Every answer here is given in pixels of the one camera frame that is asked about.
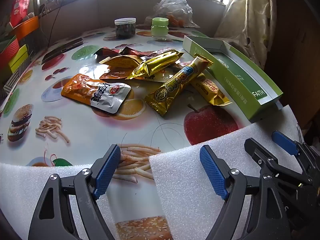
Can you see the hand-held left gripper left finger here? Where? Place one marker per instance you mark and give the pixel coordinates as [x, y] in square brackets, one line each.
[107, 170]

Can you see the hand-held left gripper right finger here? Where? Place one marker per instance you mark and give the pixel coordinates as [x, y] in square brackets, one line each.
[213, 172]

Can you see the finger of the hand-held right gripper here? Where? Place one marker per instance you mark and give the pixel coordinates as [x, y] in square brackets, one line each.
[260, 153]
[285, 141]

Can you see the green and white cardboard box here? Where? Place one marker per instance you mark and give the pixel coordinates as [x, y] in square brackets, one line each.
[240, 80]

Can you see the gold red-lettered snack bar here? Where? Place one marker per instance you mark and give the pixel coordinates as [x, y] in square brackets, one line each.
[212, 92]

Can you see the orange and silver snack packet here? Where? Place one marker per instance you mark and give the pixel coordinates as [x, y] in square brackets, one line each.
[116, 73]
[95, 92]

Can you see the long gold blue-lettered snack bar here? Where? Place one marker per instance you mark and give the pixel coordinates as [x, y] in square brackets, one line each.
[175, 82]

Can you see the yellow snack packet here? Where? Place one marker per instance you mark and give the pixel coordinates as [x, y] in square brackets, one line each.
[120, 61]

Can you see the plain gold snack bar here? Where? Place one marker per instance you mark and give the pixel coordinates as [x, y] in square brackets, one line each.
[155, 65]

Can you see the red and black candy packet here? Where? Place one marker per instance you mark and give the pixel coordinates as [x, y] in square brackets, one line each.
[128, 50]
[105, 52]

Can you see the red white striped snack packet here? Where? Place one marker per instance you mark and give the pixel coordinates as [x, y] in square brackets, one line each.
[160, 52]

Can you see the white foam sheet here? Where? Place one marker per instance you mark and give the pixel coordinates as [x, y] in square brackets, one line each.
[237, 142]
[17, 192]

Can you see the dark wooden cabinet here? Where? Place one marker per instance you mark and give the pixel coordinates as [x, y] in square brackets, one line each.
[295, 42]

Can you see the dark smartphone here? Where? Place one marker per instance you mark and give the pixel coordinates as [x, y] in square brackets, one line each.
[62, 50]

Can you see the cream patterned curtain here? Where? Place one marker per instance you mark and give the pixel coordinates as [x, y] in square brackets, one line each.
[245, 17]

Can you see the yellow-green box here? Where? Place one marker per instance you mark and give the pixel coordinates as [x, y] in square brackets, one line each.
[18, 58]

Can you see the clear jar with dark contents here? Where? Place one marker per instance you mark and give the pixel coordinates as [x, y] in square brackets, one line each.
[125, 28]

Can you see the green glass jar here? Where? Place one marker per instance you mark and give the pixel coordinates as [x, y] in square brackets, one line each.
[160, 27]

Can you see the red box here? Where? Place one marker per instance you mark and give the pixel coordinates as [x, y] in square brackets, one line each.
[10, 51]

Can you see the green tray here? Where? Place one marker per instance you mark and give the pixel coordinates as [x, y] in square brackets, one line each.
[6, 41]

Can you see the orange box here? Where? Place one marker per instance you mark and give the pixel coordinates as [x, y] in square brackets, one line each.
[26, 27]

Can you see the clear plastic bag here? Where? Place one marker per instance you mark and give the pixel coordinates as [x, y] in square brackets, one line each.
[172, 5]

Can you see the red printed bag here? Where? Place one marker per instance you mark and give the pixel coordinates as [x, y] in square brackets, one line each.
[21, 2]

